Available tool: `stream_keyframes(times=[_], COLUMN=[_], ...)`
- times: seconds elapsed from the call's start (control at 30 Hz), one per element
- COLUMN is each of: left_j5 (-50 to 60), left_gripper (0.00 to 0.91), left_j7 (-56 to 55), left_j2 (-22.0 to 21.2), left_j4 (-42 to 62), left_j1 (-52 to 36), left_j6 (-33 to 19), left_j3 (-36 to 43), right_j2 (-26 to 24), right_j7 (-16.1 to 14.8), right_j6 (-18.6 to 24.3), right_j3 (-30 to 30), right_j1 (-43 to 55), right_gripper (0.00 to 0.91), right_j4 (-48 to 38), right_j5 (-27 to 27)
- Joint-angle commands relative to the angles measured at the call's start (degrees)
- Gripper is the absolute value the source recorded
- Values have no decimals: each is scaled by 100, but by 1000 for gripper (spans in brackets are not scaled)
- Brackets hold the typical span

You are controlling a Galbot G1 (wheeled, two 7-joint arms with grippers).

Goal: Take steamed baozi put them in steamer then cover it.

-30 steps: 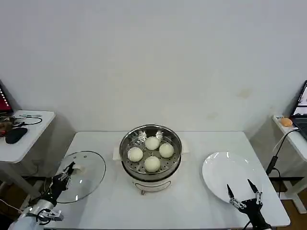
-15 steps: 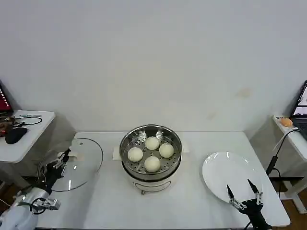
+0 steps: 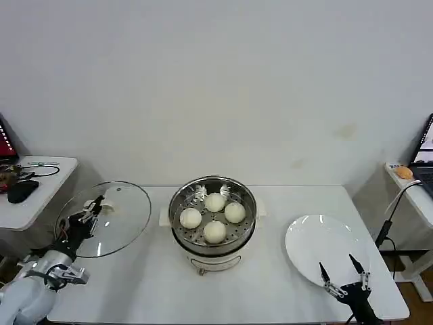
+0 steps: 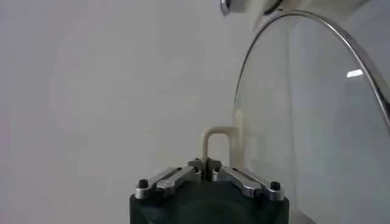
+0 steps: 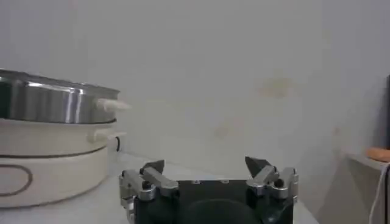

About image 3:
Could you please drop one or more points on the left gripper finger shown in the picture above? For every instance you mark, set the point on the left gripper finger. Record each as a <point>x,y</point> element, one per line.
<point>86,215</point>
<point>98,206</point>

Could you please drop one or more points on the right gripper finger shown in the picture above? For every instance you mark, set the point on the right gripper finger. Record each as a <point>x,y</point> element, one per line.
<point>362,272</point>
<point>326,276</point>

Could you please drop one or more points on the white steamed bun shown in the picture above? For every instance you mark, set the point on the white steamed bun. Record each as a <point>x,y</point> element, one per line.
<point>235,212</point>
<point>215,202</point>
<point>190,218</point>
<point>214,232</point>

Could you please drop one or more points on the round glass lid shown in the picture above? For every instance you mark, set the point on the round glass lid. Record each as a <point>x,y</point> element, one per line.
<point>125,216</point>

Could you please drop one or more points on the blue printed paper label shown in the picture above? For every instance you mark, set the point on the blue printed paper label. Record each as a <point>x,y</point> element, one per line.
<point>393,166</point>

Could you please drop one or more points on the steel steamer basket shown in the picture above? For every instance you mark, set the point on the steel steamer basket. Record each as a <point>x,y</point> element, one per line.
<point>193,237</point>

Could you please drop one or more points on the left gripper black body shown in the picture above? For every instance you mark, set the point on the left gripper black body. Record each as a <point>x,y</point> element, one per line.
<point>76,233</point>

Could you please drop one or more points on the white round plate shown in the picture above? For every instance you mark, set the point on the white round plate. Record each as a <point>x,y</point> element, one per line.
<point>318,243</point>

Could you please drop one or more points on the orange bread roll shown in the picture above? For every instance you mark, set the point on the orange bread roll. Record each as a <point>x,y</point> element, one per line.
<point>404,172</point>

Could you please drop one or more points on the green pen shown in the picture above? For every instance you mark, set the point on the green pen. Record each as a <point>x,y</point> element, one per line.
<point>42,163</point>

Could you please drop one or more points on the black laptop red screen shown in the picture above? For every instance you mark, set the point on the black laptop red screen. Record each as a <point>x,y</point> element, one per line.
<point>6,145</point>

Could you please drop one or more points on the white electric pot base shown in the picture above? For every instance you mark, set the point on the white electric pot base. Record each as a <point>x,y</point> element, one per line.
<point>209,262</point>

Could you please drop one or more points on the white desk with rounded corner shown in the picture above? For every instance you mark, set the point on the white desk with rounded corner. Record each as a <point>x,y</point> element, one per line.
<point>47,193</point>

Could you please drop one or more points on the white side desk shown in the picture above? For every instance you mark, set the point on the white side desk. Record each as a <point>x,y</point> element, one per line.
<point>419,206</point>

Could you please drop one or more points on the black computer mouse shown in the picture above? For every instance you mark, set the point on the black computer mouse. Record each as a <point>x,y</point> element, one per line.
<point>22,191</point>

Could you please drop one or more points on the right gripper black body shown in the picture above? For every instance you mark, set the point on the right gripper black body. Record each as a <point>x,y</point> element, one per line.
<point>358,301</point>

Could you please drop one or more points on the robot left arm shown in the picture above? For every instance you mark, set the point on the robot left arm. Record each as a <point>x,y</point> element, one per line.
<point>27,291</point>

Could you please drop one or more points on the open black laptop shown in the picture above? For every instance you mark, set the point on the open black laptop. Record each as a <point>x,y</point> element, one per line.
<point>425,159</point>

